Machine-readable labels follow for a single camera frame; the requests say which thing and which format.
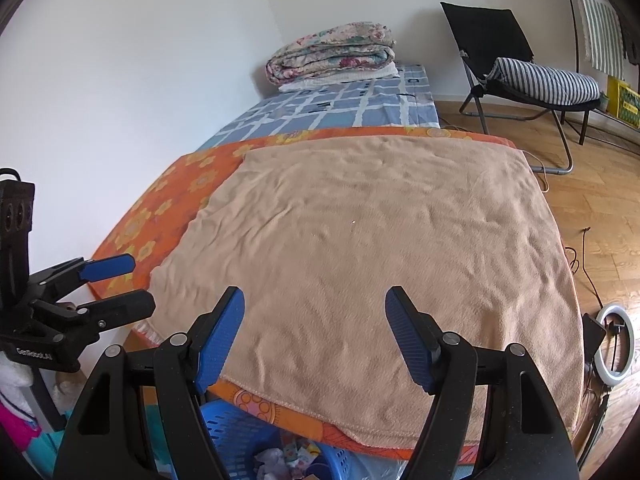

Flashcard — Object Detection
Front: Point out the black clothes rack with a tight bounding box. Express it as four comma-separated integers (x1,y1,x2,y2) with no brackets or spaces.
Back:
557,0,640,133

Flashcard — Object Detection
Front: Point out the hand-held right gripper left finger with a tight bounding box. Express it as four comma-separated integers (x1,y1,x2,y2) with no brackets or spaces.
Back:
52,286,246,480

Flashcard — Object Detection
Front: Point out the white plastic bag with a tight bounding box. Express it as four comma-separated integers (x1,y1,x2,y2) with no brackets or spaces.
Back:
254,447,293,480

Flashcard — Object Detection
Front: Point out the white ring light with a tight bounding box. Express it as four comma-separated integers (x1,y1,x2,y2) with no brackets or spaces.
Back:
575,301,637,471

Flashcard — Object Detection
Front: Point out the pink cloth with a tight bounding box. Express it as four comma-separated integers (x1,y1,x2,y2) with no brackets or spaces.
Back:
0,400,43,461

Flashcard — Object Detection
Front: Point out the green striped towel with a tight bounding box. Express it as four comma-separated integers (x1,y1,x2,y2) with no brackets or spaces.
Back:
570,0,626,78

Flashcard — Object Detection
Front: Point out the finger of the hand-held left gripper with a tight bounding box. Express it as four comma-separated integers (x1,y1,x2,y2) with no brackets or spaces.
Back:
60,289,157,333
27,253,137,295

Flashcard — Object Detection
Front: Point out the folded floral quilt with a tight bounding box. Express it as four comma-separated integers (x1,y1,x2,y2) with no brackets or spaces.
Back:
266,21,397,86

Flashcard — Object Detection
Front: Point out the blue plastic basket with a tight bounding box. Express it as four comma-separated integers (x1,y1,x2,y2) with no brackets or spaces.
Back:
197,400,358,480

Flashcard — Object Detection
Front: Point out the striped cushion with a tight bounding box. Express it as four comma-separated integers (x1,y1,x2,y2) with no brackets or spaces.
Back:
486,57,601,107

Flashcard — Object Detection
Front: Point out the white pillow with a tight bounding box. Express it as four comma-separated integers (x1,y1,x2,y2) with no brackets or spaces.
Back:
277,62,401,93

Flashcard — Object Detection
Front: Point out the tan fleece blanket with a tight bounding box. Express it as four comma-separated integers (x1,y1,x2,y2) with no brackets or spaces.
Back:
149,136,586,448

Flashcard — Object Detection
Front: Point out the yellow plastic crate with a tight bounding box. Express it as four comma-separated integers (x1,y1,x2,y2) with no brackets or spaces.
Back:
605,76,640,128

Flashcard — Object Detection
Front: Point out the orange floral bedsheet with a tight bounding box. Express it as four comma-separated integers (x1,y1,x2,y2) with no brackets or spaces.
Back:
90,127,581,461

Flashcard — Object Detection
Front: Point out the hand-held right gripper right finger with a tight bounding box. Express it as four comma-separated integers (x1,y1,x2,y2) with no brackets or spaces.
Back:
385,286,581,480

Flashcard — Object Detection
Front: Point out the black folding chair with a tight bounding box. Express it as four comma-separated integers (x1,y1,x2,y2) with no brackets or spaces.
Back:
440,1,603,177

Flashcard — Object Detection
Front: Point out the blue checked bedsheet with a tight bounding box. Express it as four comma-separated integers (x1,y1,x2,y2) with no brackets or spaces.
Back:
192,62,441,153

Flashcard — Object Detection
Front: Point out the teal cloth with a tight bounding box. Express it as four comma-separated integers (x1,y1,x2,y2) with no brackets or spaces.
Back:
25,407,81,471

